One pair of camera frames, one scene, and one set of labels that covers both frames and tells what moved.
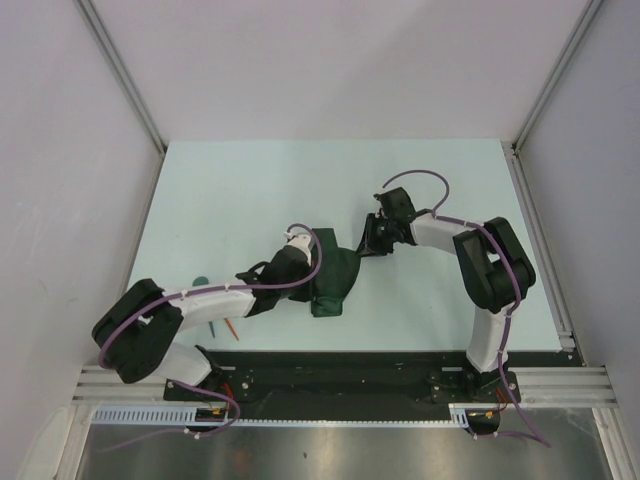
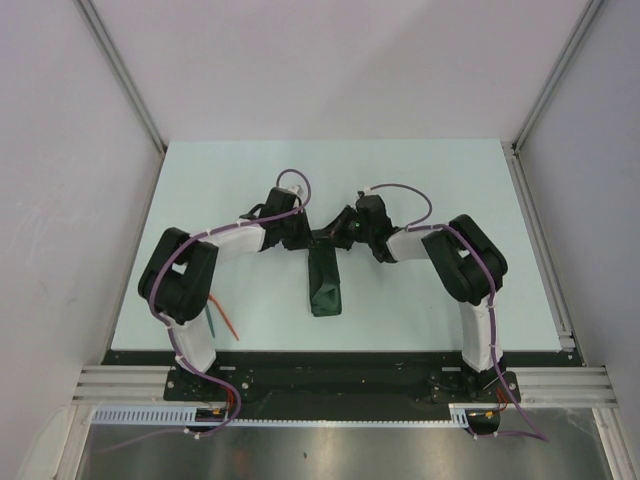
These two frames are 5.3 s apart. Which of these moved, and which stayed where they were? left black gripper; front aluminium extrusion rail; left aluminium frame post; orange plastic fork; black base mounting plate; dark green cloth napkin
Moved: left black gripper; dark green cloth napkin
Stayed: left aluminium frame post; front aluminium extrusion rail; orange plastic fork; black base mounting plate
